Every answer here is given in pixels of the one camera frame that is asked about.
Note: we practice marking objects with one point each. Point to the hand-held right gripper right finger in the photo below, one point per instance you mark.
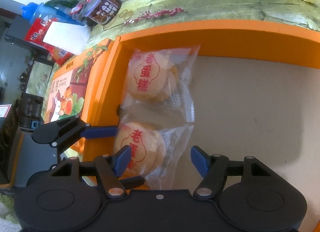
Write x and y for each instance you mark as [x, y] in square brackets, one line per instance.
[199, 160]

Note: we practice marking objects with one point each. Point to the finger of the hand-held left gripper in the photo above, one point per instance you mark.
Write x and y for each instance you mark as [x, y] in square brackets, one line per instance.
[132, 182]
[100, 132]

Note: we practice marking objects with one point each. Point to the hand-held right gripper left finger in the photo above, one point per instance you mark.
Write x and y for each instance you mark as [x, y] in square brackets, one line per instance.
[123, 159]

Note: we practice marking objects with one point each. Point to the round cake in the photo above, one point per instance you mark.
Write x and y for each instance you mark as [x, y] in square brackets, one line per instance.
[147, 77]
[140, 142]

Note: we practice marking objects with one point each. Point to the orange illustrated box lid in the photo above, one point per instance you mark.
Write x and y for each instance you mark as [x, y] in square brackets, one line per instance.
[75, 84]

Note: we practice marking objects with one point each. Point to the orange gift box base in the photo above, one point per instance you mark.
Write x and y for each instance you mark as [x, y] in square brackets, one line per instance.
[225, 37]

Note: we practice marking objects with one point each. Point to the black speaker box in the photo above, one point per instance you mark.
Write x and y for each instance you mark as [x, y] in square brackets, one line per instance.
[7, 147]

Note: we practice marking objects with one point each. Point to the white paper cup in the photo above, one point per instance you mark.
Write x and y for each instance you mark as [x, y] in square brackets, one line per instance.
[67, 37]

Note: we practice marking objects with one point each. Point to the large rubber band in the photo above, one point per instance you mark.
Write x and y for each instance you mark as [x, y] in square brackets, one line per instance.
[102, 22]

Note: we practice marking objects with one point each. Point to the small rubber band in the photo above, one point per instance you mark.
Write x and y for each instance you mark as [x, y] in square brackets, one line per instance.
[119, 15]

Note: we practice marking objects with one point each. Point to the red snack bag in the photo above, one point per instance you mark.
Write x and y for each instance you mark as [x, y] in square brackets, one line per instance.
[35, 32]

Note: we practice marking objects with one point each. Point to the dark tub with purple lid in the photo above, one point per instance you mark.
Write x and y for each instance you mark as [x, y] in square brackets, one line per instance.
[107, 9]

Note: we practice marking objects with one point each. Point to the small pink red packet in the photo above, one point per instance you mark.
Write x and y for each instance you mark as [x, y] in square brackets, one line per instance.
[80, 8]

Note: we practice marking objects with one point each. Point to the blue plastic bottle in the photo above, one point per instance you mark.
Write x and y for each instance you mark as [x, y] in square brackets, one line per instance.
[37, 12]

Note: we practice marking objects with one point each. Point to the dark green bag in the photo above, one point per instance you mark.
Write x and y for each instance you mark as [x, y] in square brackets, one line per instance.
[62, 2]

